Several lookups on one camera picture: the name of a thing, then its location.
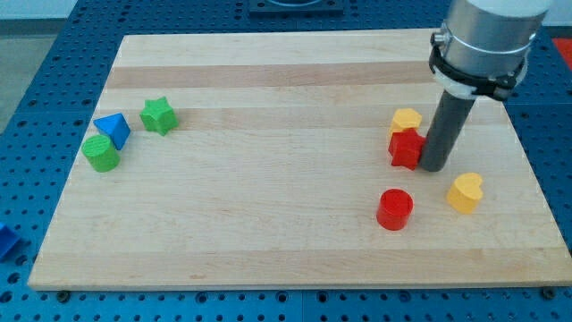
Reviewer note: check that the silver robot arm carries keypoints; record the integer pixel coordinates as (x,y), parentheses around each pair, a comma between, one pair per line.
(482,46)

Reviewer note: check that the yellow heart block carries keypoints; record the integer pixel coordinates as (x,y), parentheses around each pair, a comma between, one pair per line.
(465,193)

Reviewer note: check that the wooden board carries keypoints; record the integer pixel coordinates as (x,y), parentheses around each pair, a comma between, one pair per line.
(273,178)

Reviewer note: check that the red cylinder block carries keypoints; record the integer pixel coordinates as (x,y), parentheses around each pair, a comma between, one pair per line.
(394,210)

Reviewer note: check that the red star block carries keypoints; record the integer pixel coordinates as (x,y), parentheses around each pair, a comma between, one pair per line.
(405,148)

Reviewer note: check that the yellow pentagon block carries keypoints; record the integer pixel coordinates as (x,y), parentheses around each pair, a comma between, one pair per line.
(405,118)

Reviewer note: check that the green star block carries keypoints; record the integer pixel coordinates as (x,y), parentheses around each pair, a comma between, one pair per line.
(158,116)

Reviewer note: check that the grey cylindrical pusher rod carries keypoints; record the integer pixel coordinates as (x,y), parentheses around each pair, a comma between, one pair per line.
(447,123)

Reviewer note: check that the blue triangle block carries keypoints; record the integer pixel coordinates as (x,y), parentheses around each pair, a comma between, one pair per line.
(115,127)

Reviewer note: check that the green cylinder block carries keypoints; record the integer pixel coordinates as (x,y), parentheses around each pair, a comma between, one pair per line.
(101,153)

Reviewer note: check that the blue block at edge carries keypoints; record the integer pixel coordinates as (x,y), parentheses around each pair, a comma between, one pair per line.
(8,239)

